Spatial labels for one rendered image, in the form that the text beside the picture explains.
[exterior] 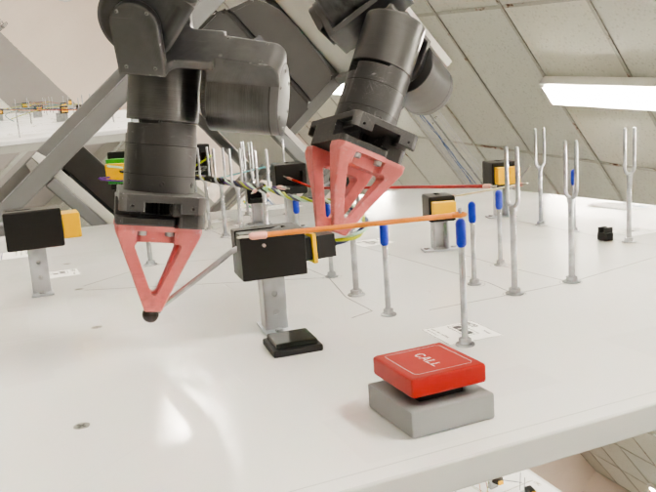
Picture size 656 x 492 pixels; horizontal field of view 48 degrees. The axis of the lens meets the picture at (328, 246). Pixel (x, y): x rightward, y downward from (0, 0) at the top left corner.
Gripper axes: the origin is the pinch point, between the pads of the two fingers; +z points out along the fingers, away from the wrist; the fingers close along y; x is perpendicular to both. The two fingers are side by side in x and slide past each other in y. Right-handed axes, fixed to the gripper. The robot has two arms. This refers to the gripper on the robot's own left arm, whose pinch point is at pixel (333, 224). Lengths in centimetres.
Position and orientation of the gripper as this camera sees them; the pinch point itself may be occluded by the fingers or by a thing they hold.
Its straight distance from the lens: 66.6
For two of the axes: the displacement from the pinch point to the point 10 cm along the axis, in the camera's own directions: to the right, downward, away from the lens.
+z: -3.0, 9.5, -0.9
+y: -4.1, -0.4, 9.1
